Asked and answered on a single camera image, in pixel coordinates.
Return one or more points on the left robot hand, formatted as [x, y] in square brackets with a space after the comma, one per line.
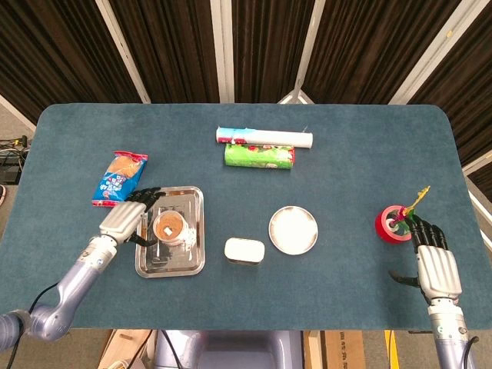
[121, 221]

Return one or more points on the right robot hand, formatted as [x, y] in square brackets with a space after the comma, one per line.
[438, 273]

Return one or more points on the brown cup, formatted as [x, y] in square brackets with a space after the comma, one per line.
[169, 228]

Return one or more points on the rectangular metal can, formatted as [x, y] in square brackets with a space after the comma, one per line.
[245, 250]

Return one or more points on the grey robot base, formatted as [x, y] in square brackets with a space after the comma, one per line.
[230, 351]

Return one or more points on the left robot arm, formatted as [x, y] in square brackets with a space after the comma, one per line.
[77, 276]

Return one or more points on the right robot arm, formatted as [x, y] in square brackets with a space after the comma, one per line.
[449, 334]

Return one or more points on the blue snack bag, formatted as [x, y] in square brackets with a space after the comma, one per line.
[117, 180]

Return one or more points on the rectangular steel tray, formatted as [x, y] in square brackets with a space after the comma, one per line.
[169, 265]

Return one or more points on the red tape roll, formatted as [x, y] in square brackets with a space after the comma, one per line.
[384, 230]

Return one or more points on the cardboard box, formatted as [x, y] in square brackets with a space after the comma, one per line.
[342, 350]

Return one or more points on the wooden board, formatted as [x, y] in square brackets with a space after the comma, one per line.
[123, 346]

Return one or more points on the blue table cloth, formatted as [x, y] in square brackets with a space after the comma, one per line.
[246, 300]

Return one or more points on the green chips canister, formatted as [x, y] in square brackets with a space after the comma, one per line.
[257, 157]

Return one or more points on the round metal plate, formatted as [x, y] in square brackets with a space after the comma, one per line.
[293, 230]

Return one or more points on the white wrap roll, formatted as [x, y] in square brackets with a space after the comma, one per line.
[269, 137]

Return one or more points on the dark brown curtain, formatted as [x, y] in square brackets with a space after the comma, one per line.
[269, 46]

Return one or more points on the white frame beam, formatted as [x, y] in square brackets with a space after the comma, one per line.
[123, 50]
[223, 50]
[305, 57]
[430, 54]

